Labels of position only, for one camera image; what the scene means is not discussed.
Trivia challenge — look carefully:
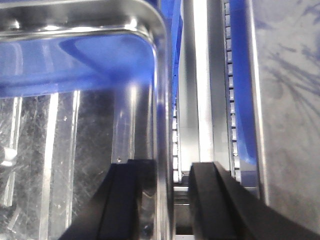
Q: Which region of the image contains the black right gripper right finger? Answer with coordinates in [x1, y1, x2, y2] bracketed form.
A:
[188, 162, 320, 240]

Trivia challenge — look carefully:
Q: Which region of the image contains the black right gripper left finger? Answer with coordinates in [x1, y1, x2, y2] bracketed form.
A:
[60, 159, 156, 240]

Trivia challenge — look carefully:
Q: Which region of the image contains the silver steel tray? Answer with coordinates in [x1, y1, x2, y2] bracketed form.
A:
[0, 0, 176, 240]

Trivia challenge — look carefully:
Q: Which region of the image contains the blue bin upper centre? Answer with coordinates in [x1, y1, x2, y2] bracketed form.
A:
[0, 0, 172, 98]

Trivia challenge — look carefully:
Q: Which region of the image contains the steel roller track rail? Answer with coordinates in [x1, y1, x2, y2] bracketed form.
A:
[172, 0, 270, 236]

